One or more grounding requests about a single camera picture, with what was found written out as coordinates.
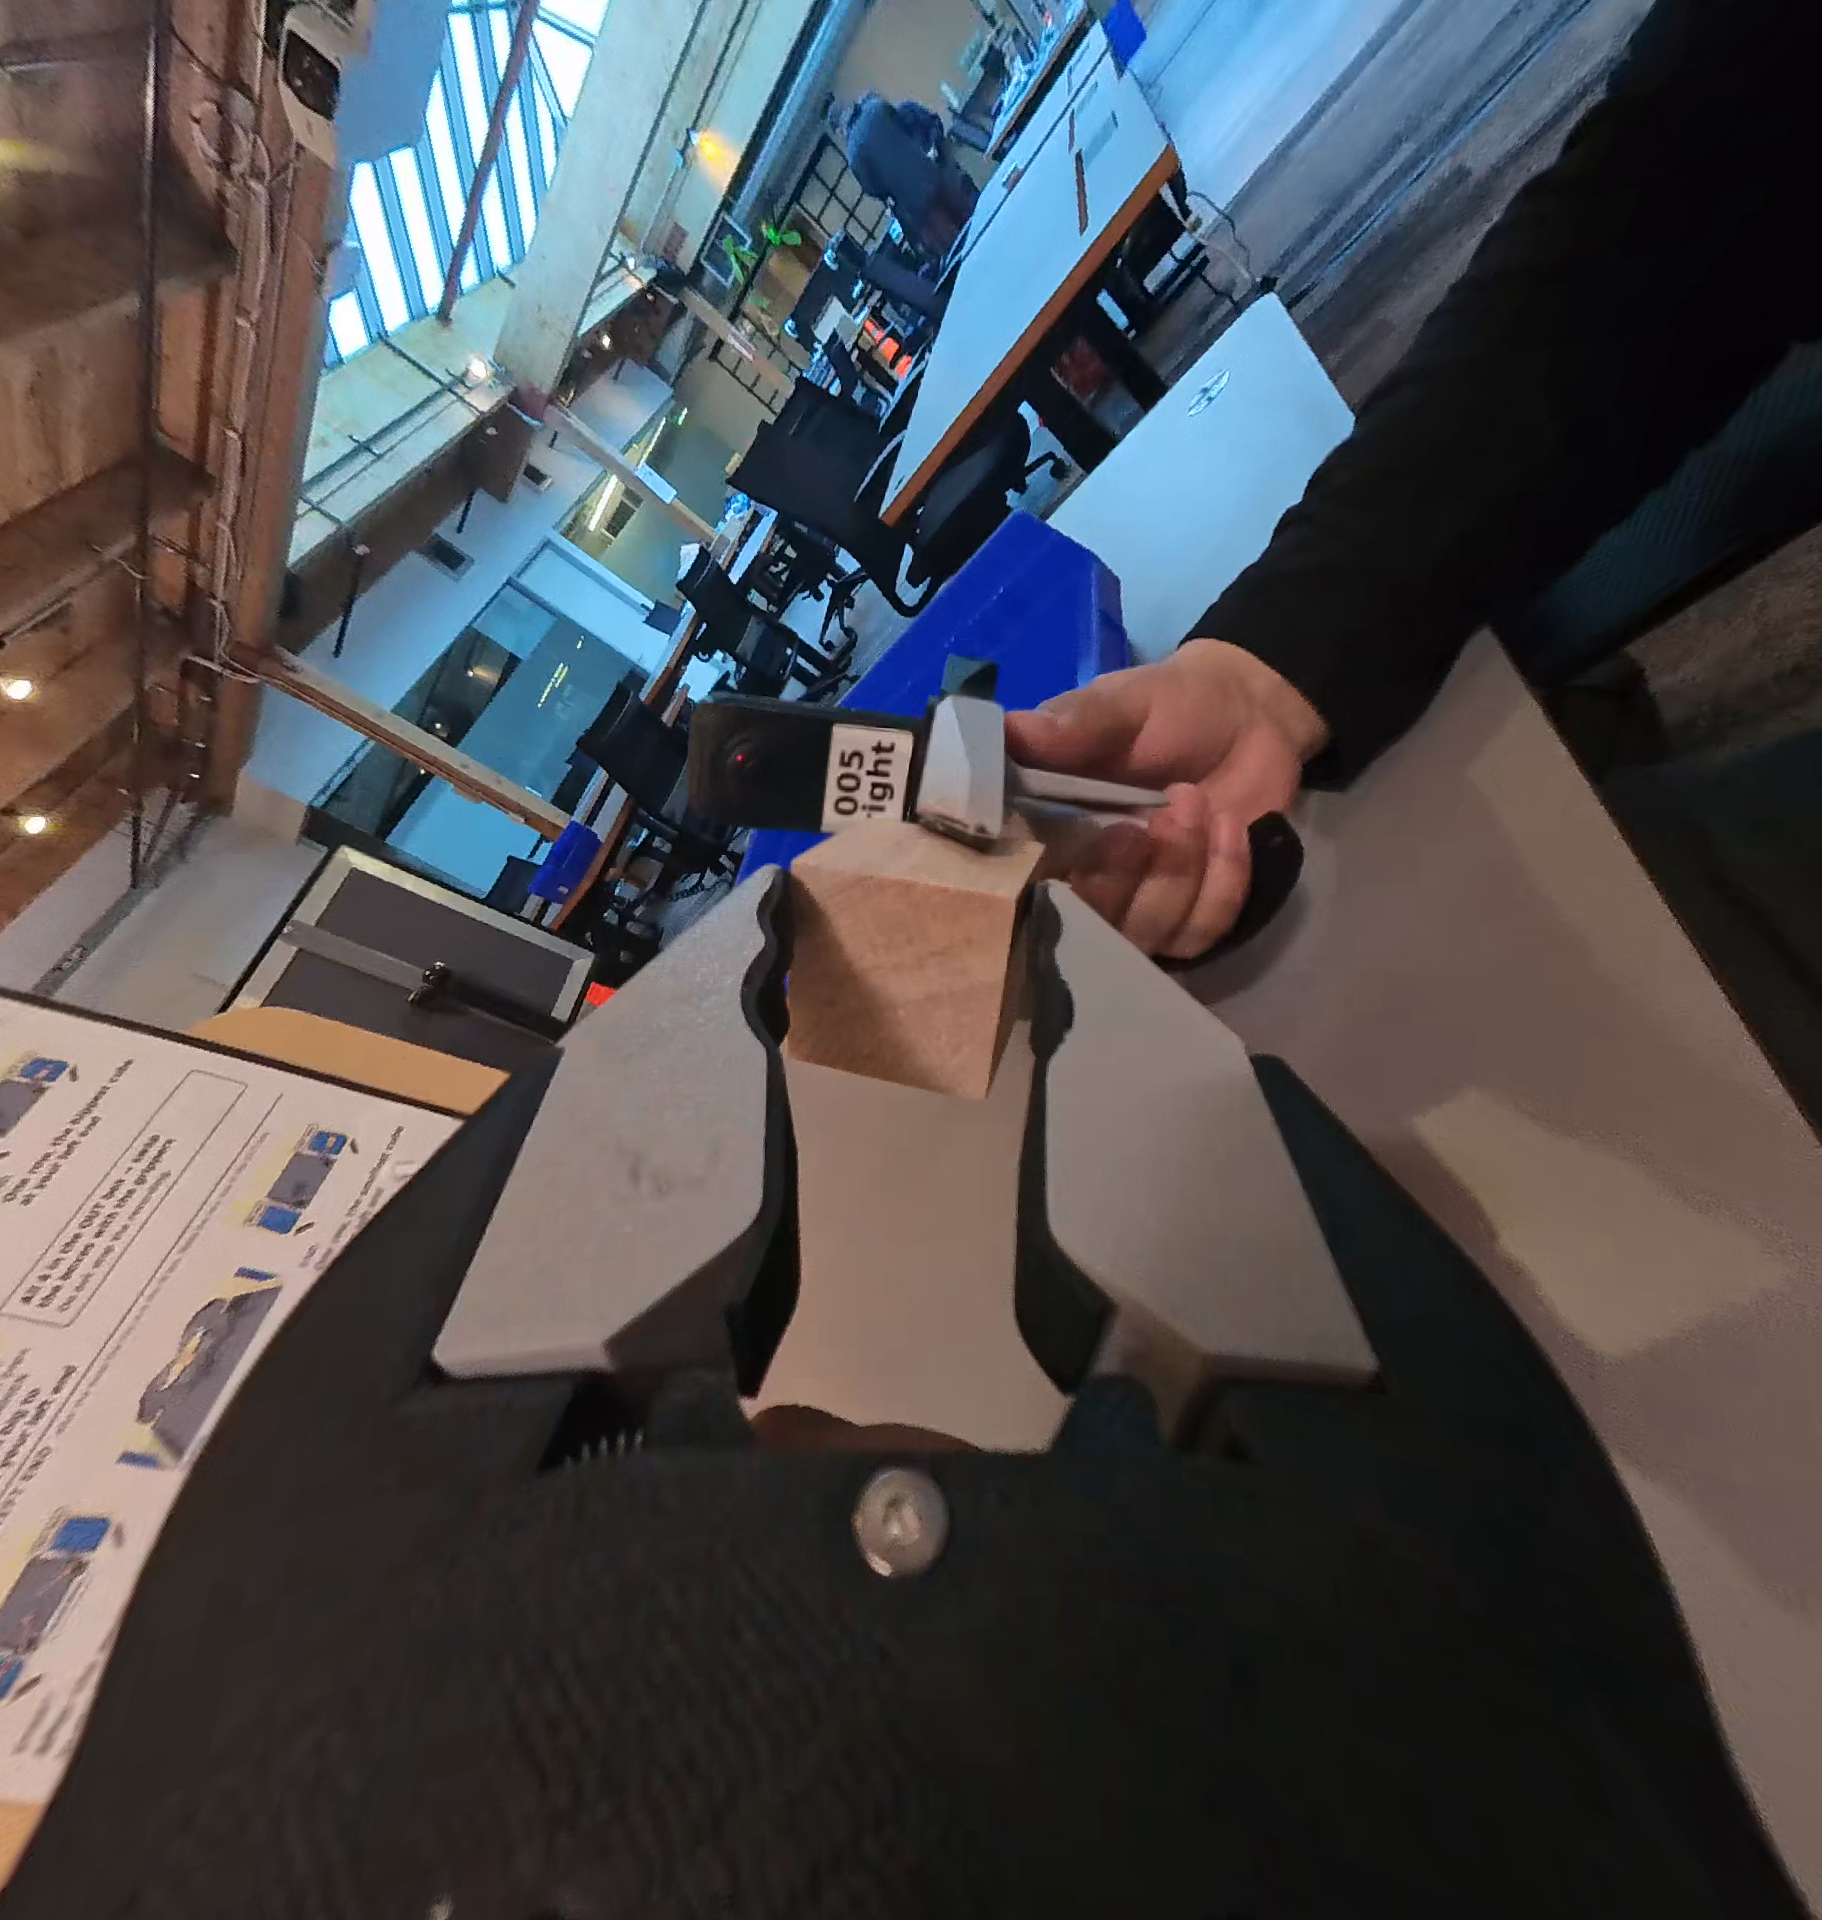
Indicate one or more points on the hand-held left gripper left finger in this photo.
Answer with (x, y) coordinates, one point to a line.
(628, 1185)

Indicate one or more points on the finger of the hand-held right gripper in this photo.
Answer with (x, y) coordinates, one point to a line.
(964, 766)
(969, 680)

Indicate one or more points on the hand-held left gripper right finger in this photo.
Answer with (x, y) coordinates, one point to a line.
(1198, 1202)

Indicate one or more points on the blue plastic bin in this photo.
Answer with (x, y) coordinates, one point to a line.
(1032, 600)

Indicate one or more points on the medium natural wooden cube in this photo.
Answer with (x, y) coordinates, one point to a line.
(912, 976)

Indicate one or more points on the person's right forearm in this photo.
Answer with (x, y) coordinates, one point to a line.
(1524, 419)

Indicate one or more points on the white desk with wooden edge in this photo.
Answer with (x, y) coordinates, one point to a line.
(1032, 225)

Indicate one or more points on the person's right hand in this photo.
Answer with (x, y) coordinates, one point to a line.
(1229, 739)

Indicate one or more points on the small blue storage bin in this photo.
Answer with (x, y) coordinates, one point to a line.
(565, 866)

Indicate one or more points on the grey aluminium-framed case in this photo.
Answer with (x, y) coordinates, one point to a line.
(445, 937)

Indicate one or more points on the diagonal support beam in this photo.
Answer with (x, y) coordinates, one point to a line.
(400, 744)

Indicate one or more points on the person's legs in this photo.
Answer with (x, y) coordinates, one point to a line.
(1723, 572)

